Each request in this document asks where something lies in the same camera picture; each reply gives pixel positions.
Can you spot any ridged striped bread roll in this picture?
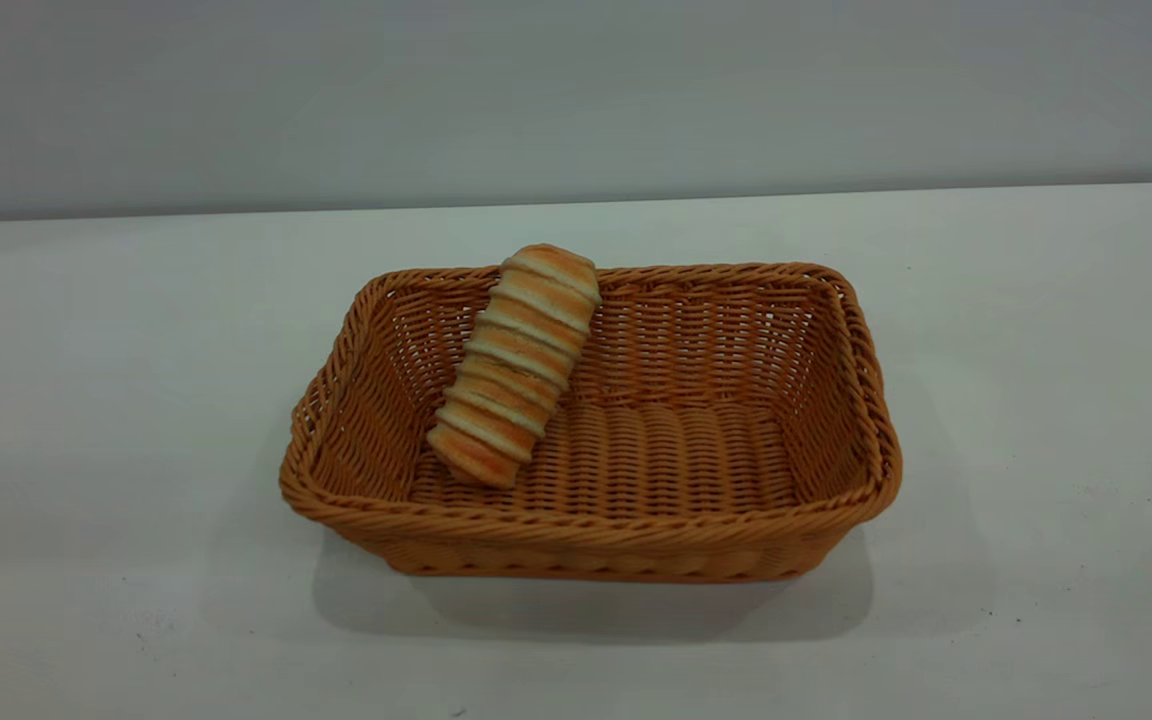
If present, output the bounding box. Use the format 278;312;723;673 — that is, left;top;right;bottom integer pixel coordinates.
425;243;603;490

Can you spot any orange woven wicker basket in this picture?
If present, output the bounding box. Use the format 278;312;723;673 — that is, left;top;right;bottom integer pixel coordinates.
279;262;904;584

